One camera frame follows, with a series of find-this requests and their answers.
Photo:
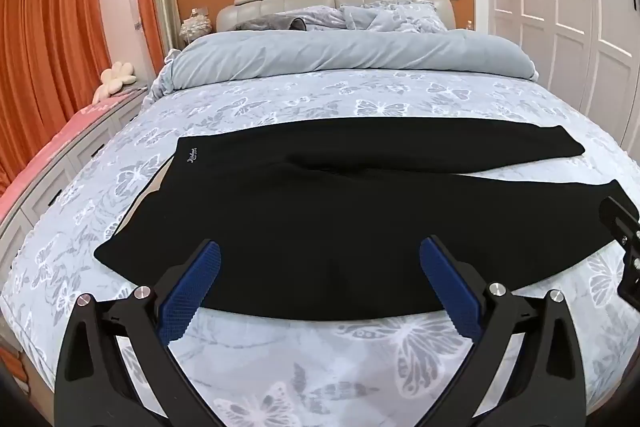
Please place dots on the white flower cushion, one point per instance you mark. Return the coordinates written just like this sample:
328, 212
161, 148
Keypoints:
116, 78

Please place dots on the pink cloth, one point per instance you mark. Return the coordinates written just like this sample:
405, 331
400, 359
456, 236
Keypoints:
45, 152

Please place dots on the black pants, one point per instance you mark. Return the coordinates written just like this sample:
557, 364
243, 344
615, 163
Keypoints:
300, 217

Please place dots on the butterfly print pillow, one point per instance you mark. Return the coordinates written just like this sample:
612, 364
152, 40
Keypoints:
400, 16

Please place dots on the grey duvet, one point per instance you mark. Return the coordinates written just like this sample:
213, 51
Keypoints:
350, 52

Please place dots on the dark grey cloth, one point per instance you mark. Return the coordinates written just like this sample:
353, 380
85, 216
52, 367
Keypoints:
270, 23

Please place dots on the wide orange curtain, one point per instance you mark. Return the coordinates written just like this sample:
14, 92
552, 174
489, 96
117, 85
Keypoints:
45, 47

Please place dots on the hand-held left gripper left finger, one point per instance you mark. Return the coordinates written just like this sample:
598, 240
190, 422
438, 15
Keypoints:
192, 292

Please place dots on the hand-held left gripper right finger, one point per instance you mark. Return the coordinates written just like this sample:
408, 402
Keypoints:
450, 292

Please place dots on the white bedside ornament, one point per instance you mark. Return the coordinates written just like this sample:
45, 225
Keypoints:
194, 26

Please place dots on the butterfly print bed sheet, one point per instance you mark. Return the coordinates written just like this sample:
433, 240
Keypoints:
310, 372

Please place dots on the white drawer cabinet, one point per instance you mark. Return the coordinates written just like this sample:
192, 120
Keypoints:
65, 177

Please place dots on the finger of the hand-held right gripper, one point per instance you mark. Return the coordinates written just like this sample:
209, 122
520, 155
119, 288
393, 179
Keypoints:
622, 227

